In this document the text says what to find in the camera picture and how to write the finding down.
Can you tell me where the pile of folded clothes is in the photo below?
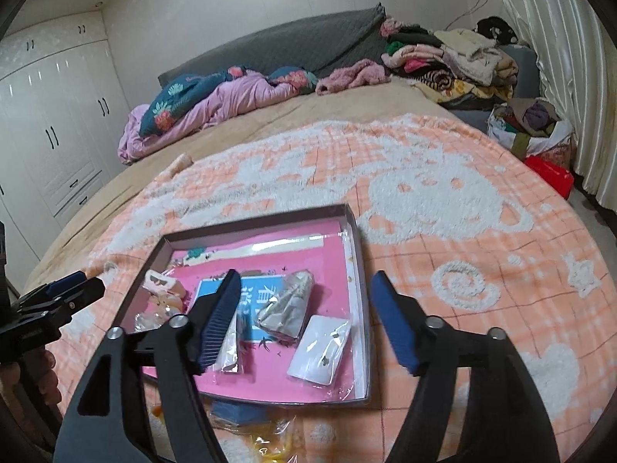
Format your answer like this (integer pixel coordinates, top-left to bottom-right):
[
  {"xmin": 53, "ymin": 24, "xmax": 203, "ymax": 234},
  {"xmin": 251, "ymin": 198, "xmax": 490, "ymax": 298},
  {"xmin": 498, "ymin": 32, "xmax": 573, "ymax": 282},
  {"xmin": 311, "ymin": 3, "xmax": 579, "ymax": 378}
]
[{"xmin": 381, "ymin": 17, "xmax": 519, "ymax": 107}]

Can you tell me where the purple floral quilt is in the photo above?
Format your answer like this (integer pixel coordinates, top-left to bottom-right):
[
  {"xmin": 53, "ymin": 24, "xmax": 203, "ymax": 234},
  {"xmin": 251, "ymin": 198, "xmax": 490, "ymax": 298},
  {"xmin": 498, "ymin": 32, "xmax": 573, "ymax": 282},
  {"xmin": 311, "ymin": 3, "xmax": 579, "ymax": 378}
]
[{"xmin": 118, "ymin": 65, "xmax": 319, "ymax": 165}]

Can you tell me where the dark cardboard box tray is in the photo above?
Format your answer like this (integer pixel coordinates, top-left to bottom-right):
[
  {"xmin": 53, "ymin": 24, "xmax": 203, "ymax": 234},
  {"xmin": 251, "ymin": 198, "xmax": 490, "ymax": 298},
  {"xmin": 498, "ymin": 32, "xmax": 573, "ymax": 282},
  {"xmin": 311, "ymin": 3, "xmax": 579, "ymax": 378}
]
[{"xmin": 110, "ymin": 205, "xmax": 372, "ymax": 408}]

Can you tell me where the beige bed sheet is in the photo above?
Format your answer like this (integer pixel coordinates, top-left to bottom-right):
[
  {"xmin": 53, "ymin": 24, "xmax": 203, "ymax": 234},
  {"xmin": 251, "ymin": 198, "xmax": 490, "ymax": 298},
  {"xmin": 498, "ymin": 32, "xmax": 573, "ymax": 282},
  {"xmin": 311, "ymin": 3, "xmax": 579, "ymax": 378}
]
[{"xmin": 24, "ymin": 77, "xmax": 483, "ymax": 290}]

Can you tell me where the person's left hand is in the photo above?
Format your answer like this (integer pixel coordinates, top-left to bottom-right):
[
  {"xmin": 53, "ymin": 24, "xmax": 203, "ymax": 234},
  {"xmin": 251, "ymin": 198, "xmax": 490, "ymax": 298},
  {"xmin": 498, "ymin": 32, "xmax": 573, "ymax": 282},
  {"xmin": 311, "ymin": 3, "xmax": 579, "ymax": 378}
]
[{"xmin": 26, "ymin": 347, "xmax": 62, "ymax": 408}]

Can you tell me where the pearl hair clip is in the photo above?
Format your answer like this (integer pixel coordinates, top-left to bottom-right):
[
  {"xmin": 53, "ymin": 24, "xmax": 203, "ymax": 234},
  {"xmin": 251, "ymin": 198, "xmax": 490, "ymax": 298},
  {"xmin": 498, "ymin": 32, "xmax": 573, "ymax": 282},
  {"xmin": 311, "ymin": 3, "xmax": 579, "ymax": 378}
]
[{"xmin": 134, "ymin": 294, "xmax": 191, "ymax": 333}]

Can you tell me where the clear plastic jewelry bag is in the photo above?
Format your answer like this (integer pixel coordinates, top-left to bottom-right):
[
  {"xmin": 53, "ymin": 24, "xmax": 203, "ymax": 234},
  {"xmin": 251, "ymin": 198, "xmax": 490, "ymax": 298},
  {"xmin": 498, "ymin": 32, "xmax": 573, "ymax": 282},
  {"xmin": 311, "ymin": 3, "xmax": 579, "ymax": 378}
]
[{"xmin": 214, "ymin": 309, "xmax": 251, "ymax": 376}]

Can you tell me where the pink printed sheet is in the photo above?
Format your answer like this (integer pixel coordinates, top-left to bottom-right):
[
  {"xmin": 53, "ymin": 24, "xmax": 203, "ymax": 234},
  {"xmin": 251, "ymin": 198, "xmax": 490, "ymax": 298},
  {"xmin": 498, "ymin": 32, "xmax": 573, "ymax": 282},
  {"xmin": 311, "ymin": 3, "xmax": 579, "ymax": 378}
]
[{"xmin": 169, "ymin": 219, "xmax": 361, "ymax": 399}]

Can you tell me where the silver foil packet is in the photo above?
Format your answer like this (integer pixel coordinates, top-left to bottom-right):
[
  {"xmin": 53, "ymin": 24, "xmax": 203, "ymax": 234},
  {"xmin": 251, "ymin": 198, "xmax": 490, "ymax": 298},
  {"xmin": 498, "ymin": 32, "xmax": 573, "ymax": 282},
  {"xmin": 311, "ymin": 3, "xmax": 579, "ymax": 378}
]
[{"xmin": 255, "ymin": 270, "xmax": 315, "ymax": 347}]

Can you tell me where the bag of clothes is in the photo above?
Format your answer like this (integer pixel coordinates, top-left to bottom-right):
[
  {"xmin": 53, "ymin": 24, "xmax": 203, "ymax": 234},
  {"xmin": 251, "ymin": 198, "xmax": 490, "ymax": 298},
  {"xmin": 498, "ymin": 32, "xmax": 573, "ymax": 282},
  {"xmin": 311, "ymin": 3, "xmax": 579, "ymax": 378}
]
[{"xmin": 487, "ymin": 98, "xmax": 574, "ymax": 156}]

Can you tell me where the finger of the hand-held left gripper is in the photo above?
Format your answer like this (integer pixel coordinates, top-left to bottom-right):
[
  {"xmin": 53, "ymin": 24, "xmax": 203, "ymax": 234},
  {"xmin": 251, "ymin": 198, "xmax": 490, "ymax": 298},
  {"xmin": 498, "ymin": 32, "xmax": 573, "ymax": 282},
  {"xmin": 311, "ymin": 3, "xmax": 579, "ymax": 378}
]
[
  {"xmin": 22, "ymin": 271, "xmax": 90, "ymax": 301},
  {"xmin": 10, "ymin": 277, "xmax": 106, "ymax": 331}
]

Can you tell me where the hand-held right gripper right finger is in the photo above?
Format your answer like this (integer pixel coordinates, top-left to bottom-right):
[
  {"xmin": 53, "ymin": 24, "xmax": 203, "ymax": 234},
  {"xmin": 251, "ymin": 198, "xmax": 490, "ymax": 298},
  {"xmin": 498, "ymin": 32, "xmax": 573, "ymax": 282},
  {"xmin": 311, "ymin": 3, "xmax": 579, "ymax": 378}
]
[{"xmin": 370, "ymin": 270, "xmax": 562, "ymax": 463}]

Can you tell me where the orange plaid fleece blanket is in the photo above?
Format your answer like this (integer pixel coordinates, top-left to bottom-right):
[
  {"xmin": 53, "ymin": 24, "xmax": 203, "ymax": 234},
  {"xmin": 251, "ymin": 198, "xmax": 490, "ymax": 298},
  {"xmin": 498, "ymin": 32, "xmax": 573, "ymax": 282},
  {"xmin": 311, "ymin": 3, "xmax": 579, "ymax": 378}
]
[{"xmin": 48, "ymin": 113, "xmax": 613, "ymax": 463}]

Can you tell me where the white earring card packet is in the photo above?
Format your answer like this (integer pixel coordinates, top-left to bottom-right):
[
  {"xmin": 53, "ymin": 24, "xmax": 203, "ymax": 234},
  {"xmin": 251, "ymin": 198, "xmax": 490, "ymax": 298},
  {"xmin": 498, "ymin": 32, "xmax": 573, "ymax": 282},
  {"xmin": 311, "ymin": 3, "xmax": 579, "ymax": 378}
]
[{"xmin": 287, "ymin": 315, "xmax": 352, "ymax": 387}]

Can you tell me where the white wardrobe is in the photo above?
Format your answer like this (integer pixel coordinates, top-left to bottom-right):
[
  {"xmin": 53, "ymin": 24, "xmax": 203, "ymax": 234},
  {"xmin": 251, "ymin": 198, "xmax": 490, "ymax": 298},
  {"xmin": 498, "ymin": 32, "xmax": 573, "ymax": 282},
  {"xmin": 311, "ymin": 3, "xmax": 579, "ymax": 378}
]
[{"xmin": 0, "ymin": 12, "xmax": 131, "ymax": 271}]

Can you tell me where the cream pleated curtain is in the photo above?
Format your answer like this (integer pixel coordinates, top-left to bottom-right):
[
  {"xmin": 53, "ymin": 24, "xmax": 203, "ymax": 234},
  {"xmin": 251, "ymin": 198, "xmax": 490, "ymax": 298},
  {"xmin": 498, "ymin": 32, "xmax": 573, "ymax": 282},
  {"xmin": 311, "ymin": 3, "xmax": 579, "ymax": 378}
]
[{"xmin": 492, "ymin": 0, "xmax": 617, "ymax": 213}]

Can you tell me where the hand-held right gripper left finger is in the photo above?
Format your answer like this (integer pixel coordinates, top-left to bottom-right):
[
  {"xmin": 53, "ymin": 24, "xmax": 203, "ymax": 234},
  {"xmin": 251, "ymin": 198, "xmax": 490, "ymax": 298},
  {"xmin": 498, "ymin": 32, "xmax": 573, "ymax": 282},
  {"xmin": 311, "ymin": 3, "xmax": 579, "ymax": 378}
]
[{"xmin": 53, "ymin": 269, "xmax": 242, "ymax": 463}]

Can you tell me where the pink fluffy garment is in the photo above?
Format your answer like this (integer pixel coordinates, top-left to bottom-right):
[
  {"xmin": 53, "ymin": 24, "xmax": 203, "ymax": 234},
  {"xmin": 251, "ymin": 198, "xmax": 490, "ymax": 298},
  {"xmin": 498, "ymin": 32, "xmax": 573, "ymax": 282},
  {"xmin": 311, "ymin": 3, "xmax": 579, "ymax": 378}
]
[{"xmin": 315, "ymin": 59, "xmax": 391, "ymax": 96}]

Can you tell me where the red box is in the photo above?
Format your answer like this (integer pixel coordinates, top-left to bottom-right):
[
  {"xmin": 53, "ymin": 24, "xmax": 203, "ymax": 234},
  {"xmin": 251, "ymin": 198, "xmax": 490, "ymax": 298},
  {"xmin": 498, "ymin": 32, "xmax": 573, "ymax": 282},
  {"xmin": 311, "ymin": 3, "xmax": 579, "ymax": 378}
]
[{"xmin": 524, "ymin": 154, "xmax": 575, "ymax": 198}]

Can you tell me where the white hair claw clip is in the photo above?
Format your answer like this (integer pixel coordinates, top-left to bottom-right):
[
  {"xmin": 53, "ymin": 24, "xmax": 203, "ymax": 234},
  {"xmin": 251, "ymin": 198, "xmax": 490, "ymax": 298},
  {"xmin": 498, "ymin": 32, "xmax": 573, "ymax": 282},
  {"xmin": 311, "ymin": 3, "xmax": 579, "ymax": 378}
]
[{"xmin": 143, "ymin": 269, "xmax": 186, "ymax": 300}]

